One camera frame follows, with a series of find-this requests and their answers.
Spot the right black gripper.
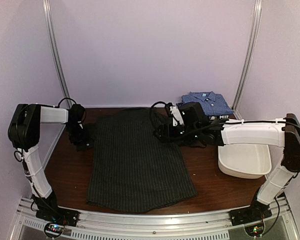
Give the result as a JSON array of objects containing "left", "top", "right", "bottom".
[{"left": 153, "top": 123, "right": 200, "bottom": 144}]

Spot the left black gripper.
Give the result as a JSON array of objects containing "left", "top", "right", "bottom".
[{"left": 66, "top": 123, "right": 90, "bottom": 146}]

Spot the dark striped long sleeve shirt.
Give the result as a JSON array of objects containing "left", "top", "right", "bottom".
[{"left": 86, "top": 108, "right": 198, "bottom": 213}]

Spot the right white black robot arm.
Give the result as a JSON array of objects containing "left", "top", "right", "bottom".
[{"left": 149, "top": 102, "right": 300, "bottom": 221}]

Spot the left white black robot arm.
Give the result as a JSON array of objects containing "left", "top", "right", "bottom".
[{"left": 7, "top": 103, "right": 92, "bottom": 222}]

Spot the dark blue printed folded shirt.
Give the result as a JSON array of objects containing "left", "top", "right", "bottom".
[{"left": 176, "top": 102, "right": 234, "bottom": 120}]

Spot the blue checked folded shirt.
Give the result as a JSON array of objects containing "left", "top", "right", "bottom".
[{"left": 178, "top": 91, "right": 234, "bottom": 117}]

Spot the white plastic bin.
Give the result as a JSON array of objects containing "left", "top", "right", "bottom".
[{"left": 217, "top": 144, "right": 272, "bottom": 179}]

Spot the left circuit board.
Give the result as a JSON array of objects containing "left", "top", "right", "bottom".
[{"left": 43, "top": 222, "right": 65, "bottom": 238}]

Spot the circuit board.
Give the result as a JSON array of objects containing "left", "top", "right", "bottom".
[
  {"left": 43, "top": 222, "right": 65, "bottom": 238},
  {"left": 244, "top": 223, "right": 265, "bottom": 238}
]

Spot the right circuit board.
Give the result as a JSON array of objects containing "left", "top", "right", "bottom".
[{"left": 244, "top": 223, "right": 265, "bottom": 238}]

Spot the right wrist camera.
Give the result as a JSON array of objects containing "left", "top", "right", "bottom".
[{"left": 167, "top": 105, "right": 184, "bottom": 127}]

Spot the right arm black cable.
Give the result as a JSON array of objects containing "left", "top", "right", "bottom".
[{"left": 149, "top": 100, "right": 173, "bottom": 126}]

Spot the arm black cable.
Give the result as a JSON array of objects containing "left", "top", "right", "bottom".
[
  {"left": 149, "top": 100, "right": 173, "bottom": 126},
  {"left": 57, "top": 97, "right": 78, "bottom": 108}
]

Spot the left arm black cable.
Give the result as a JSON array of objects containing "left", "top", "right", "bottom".
[{"left": 57, "top": 97, "right": 78, "bottom": 108}]

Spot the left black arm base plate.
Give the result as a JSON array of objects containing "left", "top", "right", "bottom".
[{"left": 35, "top": 207, "right": 79, "bottom": 227}]

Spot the front aluminium rail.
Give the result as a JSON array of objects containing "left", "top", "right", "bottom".
[{"left": 7, "top": 197, "right": 300, "bottom": 240}]

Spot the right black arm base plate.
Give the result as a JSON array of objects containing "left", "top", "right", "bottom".
[{"left": 229, "top": 205, "right": 272, "bottom": 226}]

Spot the left aluminium frame post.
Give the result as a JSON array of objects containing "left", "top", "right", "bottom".
[{"left": 42, "top": 0, "right": 72, "bottom": 108}]

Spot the aluminium frame post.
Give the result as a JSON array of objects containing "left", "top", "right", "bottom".
[
  {"left": 232, "top": 0, "right": 263, "bottom": 118},
  {"left": 42, "top": 0, "right": 72, "bottom": 108}
]

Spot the right aluminium frame post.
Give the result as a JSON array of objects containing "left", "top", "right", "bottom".
[{"left": 232, "top": 0, "right": 263, "bottom": 118}]

